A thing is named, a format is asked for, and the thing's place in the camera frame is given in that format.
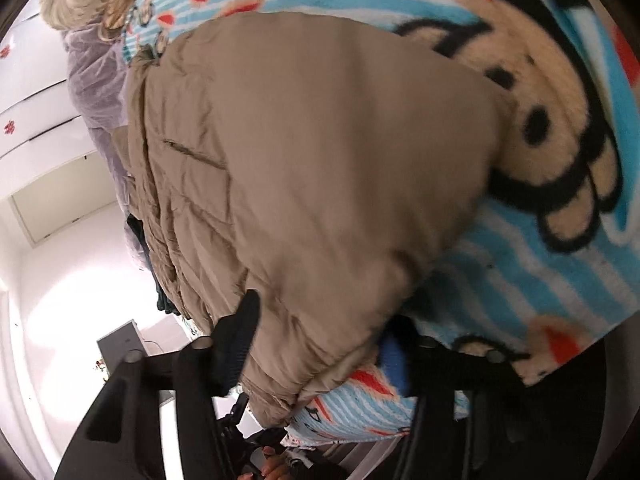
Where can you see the blue striped monkey print blanket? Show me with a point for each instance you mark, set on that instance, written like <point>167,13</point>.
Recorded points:
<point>550,270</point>

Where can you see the purple duvet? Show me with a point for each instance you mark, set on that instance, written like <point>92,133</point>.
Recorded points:
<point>95,90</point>

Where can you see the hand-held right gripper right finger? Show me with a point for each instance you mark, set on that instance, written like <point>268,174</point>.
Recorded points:
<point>395,360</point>

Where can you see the striped beige cloth bag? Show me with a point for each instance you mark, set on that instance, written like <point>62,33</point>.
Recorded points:
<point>117,15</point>

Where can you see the white wardrobe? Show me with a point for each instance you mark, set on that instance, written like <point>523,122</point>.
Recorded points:
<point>40,85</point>

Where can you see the white door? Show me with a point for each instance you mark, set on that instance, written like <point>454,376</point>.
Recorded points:
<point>65,215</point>

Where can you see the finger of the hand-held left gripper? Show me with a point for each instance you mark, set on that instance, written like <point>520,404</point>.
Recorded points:
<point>232,415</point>

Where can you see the grey flat screen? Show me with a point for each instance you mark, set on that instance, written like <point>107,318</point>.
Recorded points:
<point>120,342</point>

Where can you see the person's left hand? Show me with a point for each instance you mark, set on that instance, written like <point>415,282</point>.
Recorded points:
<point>275,467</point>

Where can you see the dark blue jeans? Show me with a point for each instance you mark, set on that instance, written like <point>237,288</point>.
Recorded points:
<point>150,260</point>

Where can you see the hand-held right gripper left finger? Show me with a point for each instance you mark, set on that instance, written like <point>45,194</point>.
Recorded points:
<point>235,350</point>

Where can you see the tan puffer jacket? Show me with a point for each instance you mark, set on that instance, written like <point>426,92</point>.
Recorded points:
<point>300,160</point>

